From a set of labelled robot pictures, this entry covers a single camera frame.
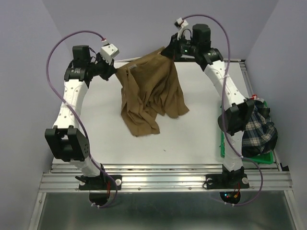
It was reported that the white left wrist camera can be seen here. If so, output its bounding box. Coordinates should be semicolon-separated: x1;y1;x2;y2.
100;44;119;62

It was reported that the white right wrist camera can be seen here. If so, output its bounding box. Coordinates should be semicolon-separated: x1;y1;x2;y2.
174;17;189;40

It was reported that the navy plaid skirt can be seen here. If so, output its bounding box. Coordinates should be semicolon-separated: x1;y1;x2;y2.
242;99;278;158

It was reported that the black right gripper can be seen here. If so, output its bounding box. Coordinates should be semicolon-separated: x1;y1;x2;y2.
163;31;200;59

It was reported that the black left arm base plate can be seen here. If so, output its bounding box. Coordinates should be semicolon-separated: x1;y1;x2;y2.
75;174;122;191

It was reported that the green plastic basket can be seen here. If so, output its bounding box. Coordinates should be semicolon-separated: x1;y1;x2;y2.
219;102;274;165

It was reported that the aluminium frame rail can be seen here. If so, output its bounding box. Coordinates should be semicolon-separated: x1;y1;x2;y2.
39;163;293;193

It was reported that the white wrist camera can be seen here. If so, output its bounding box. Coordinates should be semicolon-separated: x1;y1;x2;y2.
100;44;119;62
174;17;189;40

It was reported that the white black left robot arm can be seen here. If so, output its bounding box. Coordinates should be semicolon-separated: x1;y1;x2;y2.
45;43;119;190

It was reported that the brown pleated skirt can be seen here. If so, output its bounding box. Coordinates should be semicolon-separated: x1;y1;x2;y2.
116;48;189;137

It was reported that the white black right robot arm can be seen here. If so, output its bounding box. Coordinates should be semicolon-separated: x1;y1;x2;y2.
161;21;254;189

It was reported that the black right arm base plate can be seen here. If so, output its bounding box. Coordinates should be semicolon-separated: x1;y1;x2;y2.
202;173;250;191

